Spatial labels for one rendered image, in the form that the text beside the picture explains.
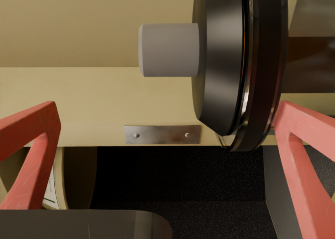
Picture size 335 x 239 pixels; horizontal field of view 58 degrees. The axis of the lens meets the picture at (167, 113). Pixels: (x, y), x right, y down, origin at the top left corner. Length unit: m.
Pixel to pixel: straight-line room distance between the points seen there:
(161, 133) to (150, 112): 0.02
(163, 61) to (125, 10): 0.53
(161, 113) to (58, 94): 0.11
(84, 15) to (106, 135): 0.45
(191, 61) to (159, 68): 0.02
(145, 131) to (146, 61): 0.14
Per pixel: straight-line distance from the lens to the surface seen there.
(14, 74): 0.39
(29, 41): 0.76
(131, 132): 0.28
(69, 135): 0.30
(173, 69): 0.16
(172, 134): 0.28
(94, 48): 0.73
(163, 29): 0.16
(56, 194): 0.39
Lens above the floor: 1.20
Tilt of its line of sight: level
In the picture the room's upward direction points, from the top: 90 degrees counter-clockwise
